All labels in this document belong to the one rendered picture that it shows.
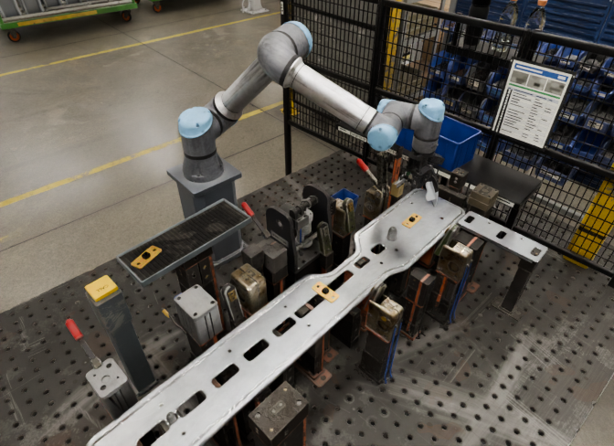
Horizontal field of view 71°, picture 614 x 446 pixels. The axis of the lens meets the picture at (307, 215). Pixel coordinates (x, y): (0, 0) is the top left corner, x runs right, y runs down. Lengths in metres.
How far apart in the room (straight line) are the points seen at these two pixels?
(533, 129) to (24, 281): 2.88
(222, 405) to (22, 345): 0.91
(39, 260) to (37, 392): 1.69
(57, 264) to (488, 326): 2.55
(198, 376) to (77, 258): 2.11
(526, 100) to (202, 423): 1.53
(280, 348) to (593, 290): 1.33
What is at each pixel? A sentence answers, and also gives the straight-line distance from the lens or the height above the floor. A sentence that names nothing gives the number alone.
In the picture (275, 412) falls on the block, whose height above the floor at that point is 1.03.
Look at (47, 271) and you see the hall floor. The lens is 3.17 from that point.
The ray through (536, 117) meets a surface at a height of 1.26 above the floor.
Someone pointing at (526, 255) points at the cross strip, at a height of 1.00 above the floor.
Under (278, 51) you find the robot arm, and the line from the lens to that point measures 1.27.
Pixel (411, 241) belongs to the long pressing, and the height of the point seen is 1.00.
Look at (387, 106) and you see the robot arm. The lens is 1.34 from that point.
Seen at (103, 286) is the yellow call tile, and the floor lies 1.16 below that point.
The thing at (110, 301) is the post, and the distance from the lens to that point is 1.22.
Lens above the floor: 2.00
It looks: 39 degrees down
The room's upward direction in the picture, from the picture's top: straight up
